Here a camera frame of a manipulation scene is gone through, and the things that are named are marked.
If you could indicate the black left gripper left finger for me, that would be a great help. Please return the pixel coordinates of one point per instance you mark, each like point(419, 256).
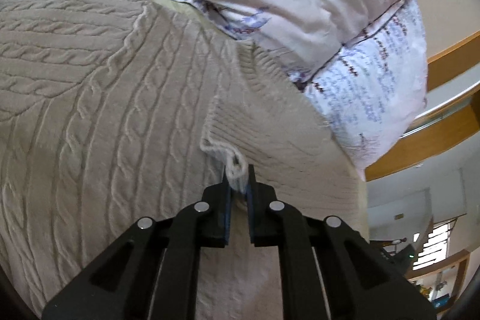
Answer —
point(150, 271)

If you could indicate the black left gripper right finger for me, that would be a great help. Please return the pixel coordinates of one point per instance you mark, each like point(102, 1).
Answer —
point(328, 270)

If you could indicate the beige cable knit sweater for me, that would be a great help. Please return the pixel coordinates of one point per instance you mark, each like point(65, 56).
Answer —
point(112, 110)

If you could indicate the wooden shelf unit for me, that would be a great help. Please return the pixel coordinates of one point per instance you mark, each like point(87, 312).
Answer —
point(442, 282)

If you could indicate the white blue floral pillow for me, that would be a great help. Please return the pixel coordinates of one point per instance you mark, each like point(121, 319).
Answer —
point(370, 92)

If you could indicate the wooden headboard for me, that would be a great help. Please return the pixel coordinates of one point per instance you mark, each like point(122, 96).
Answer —
point(452, 117)

